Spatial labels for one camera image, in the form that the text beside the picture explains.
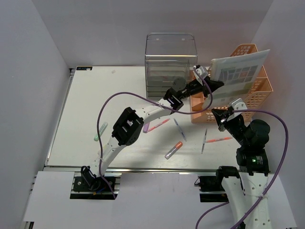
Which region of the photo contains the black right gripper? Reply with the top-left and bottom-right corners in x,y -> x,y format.
212,108 -> 249,146

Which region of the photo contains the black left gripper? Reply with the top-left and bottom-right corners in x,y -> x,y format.
179,75 -> 224,100

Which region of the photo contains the mesh document pouch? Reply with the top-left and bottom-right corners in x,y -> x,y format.
210,45 -> 270,109

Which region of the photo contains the clear acrylic drawer cabinet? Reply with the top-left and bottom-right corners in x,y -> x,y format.
145,32 -> 198,98

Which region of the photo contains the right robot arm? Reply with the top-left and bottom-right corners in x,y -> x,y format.
212,109 -> 272,229

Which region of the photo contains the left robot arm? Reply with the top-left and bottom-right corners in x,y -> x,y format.
81,76 -> 224,192

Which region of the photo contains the orange plastic file organizer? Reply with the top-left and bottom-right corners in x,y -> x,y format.
190,44 -> 273,123

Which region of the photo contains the red pen near organizer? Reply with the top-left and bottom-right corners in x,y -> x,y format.
206,137 -> 232,143

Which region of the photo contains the orange capped marker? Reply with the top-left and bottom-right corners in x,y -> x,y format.
164,141 -> 183,160

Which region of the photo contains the red clear pen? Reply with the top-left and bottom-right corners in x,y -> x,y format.
147,118 -> 170,132

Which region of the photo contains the purple highlighter marker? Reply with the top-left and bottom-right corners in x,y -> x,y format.
142,123 -> 150,133

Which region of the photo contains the green highlighter marker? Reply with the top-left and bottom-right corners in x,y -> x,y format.
94,122 -> 108,141

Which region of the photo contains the black label sticker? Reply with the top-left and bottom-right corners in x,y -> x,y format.
76,66 -> 92,71

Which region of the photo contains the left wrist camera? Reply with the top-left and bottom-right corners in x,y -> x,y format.
193,65 -> 208,81

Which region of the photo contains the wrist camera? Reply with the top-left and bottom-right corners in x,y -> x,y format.
229,98 -> 247,112
193,65 -> 208,81

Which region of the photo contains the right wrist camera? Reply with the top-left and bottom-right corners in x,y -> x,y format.
229,98 -> 247,112

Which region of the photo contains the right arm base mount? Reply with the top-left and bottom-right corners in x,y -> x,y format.
194,176 -> 228,203

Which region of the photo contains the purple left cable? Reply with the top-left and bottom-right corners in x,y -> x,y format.
97,68 -> 214,200

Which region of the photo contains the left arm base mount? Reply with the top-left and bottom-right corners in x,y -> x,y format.
70,175 -> 114,200

